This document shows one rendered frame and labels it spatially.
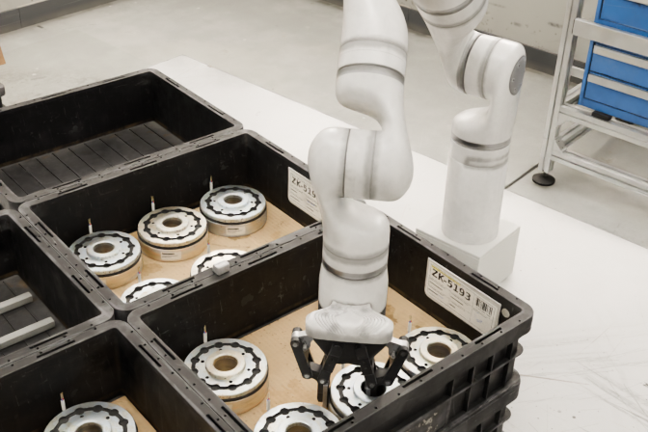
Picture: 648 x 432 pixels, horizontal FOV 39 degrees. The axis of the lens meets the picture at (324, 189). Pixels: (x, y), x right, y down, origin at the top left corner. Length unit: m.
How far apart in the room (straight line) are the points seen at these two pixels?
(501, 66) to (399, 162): 0.47
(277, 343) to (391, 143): 0.41
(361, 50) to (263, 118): 1.12
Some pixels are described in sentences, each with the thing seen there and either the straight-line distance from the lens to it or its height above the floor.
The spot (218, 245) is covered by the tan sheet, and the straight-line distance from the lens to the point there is 1.38.
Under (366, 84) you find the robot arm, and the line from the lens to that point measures 0.90.
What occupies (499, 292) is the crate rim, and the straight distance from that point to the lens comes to 1.15.
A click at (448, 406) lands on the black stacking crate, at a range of 1.09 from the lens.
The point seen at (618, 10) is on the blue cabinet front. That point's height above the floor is 0.67.
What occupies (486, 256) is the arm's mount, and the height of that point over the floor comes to 0.79.
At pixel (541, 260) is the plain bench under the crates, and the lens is 1.63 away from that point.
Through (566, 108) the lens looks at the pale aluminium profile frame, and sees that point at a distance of 3.14.
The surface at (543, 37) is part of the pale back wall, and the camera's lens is 4.14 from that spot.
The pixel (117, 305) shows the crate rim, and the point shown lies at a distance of 1.11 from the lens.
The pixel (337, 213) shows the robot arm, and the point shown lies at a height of 1.12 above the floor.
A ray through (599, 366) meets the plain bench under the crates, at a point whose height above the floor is 0.70.
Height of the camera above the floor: 1.61
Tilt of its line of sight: 31 degrees down
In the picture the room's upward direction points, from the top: 2 degrees clockwise
